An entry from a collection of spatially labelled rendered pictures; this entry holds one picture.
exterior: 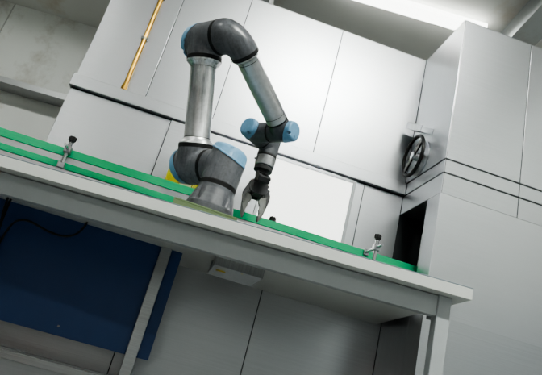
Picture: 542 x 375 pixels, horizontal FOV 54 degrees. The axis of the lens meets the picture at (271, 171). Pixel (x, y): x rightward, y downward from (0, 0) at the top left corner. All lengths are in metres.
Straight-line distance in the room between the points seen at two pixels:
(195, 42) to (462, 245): 1.29
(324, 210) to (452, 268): 0.61
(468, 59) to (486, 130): 0.35
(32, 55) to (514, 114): 4.91
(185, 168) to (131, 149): 0.74
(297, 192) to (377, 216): 0.40
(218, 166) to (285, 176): 0.86
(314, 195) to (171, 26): 1.07
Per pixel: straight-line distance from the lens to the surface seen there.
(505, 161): 2.49
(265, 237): 1.49
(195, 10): 2.76
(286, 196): 2.38
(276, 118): 1.82
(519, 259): 2.39
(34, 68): 6.14
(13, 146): 2.15
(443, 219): 2.24
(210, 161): 1.61
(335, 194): 2.45
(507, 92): 2.65
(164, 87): 2.53
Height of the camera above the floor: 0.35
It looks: 21 degrees up
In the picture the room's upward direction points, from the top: 15 degrees clockwise
